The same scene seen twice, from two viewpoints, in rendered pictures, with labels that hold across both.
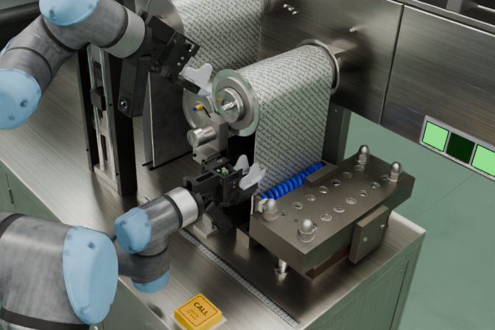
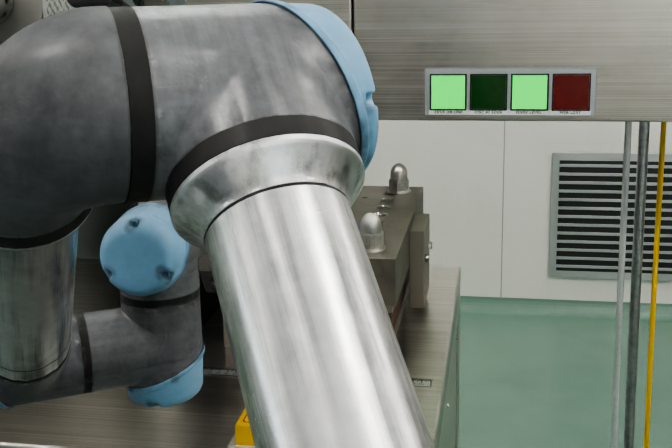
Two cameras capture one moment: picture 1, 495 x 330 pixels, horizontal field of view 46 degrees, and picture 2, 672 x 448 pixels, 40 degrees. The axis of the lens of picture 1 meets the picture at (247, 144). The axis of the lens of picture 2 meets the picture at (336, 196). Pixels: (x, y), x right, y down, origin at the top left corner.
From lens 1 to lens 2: 0.73 m
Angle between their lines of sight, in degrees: 38
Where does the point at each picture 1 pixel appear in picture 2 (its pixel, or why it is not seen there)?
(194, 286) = (223, 406)
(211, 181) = not seen: hidden behind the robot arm
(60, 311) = (335, 109)
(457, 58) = not seen: outside the picture
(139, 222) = (162, 215)
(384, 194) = (410, 202)
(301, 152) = not seen: hidden behind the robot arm
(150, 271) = (186, 338)
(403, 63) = (371, 6)
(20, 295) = (247, 88)
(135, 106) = not seen: outside the picture
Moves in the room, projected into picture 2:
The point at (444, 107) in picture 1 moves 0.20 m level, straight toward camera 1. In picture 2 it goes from (449, 45) to (505, 53)
